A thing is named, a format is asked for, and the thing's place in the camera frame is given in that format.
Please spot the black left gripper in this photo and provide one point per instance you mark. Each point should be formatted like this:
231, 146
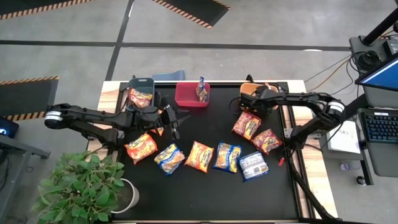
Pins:
169, 116

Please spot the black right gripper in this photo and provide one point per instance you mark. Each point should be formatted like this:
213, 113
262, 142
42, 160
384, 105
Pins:
261, 107

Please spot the red Maruchan noodle pack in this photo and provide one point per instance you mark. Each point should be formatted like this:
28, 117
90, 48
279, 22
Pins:
266, 141
140, 98
246, 125

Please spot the blue Maruchan noodle pack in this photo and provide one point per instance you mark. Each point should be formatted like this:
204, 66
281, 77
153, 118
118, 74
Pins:
202, 91
253, 165
169, 158
227, 156

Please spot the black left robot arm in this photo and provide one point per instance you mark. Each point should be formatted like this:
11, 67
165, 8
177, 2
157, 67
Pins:
93, 113

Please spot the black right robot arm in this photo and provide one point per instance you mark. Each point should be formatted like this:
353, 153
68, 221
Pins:
298, 98

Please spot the red plastic bin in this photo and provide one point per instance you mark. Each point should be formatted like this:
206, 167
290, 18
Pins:
186, 95

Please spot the yellow plastic bin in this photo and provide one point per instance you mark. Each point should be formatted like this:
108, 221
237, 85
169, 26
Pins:
247, 88

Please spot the black clamp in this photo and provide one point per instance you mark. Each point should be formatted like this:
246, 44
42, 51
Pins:
249, 78

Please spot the grey plastic bin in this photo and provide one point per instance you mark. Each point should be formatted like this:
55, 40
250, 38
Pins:
149, 84

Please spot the red tag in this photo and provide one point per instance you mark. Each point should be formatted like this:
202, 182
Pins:
281, 161

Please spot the black table mat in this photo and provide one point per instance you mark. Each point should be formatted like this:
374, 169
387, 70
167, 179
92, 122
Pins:
202, 196

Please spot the white paper pad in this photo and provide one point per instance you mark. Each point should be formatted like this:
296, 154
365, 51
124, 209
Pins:
343, 137

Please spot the white plant pot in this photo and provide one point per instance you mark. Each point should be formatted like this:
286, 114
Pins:
136, 196

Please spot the clear bottle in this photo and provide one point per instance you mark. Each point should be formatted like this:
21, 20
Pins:
345, 166

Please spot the black hazard-striped floor mat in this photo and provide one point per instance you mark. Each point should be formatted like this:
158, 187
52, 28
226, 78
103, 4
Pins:
199, 11
31, 6
25, 99

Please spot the black keyboard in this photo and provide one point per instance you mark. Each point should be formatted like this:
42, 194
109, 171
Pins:
381, 127

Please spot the black caster wheel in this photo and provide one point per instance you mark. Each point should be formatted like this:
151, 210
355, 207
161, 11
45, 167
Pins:
361, 180

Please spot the monitor with blue screen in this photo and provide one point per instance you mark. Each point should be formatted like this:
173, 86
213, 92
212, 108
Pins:
382, 77

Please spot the green potted plant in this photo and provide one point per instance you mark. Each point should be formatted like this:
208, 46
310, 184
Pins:
81, 189

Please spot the grey computer cart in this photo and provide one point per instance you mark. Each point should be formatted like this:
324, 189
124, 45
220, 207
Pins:
385, 161

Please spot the black pole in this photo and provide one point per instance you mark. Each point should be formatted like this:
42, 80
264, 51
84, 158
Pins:
381, 27

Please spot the grey side table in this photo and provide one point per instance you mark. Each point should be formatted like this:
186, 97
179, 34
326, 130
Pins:
18, 146

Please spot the dark device with blue light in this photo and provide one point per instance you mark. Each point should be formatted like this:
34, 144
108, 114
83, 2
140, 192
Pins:
7, 127

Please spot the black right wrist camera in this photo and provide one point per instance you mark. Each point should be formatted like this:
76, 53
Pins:
265, 92

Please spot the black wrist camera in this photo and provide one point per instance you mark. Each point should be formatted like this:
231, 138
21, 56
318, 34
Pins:
150, 113
265, 92

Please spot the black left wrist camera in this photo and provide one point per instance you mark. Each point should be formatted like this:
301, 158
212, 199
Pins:
150, 113

